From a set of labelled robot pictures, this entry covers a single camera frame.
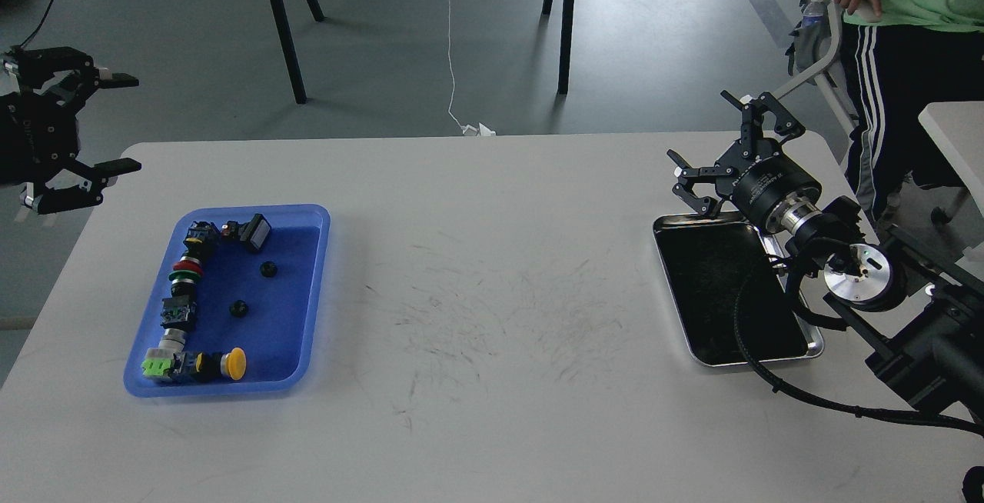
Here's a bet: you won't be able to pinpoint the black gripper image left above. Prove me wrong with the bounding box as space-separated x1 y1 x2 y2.
0 46 143 216

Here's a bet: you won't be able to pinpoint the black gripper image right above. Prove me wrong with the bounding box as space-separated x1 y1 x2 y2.
667 90 823 236

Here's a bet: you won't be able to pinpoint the small black gear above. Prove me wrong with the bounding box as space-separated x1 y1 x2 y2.
228 299 249 318
258 261 278 278

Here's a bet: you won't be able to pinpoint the silver metal tray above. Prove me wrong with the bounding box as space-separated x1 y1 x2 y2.
653 212 825 368

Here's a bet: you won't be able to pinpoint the blue plastic tray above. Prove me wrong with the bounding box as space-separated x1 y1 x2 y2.
124 204 331 398

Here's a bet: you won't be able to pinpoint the white office chair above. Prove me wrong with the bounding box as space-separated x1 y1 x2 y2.
783 0 959 219

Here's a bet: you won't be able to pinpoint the red green ringed button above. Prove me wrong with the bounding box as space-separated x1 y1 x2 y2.
168 255 204 297

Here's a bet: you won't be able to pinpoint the person in green shirt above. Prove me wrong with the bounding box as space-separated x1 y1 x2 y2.
836 0 983 222

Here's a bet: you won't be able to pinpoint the white side table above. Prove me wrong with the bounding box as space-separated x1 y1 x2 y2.
919 101 983 212

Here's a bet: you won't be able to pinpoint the black green contact block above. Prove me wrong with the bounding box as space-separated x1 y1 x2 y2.
159 295 198 332

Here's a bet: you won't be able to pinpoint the black square push button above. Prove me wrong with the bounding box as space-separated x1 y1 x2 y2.
219 213 273 254

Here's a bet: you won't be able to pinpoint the black table legs right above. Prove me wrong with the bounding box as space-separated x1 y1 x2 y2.
541 0 579 95

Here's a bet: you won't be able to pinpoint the black table legs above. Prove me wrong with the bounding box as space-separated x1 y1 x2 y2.
541 0 579 95
268 0 324 105

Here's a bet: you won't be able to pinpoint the black table legs left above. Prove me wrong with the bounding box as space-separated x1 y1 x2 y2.
268 0 324 105

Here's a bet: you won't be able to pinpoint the yellow mushroom push button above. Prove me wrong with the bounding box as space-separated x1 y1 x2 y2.
192 348 247 381

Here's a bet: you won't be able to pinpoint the black cable hose right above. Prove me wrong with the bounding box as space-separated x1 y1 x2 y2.
732 257 984 436

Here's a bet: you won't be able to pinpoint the green white switch block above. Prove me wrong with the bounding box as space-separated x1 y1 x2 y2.
141 336 185 383

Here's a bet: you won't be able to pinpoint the white floor cable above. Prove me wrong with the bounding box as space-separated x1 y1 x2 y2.
419 0 497 137

